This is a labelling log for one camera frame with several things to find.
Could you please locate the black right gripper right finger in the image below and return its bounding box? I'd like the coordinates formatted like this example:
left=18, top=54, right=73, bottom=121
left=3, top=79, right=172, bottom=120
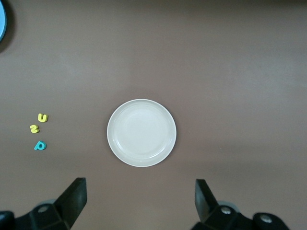
left=191, top=178, right=255, bottom=230

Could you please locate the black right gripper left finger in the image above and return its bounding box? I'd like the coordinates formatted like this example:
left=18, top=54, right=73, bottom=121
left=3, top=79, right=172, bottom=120
left=16, top=177, right=87, bottom=230

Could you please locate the teal letter p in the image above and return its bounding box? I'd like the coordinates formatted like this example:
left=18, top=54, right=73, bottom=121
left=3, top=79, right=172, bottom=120
left=34, top=140, right=47, bottom=151

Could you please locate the beige round plate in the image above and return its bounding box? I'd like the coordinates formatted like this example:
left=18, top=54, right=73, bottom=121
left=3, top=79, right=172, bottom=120
left=106, top=99, right=177, bottom=168

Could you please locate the blue round plate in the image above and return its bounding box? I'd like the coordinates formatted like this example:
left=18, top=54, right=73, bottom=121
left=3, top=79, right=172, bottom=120
left=0, top=0, right=8, bottom=46

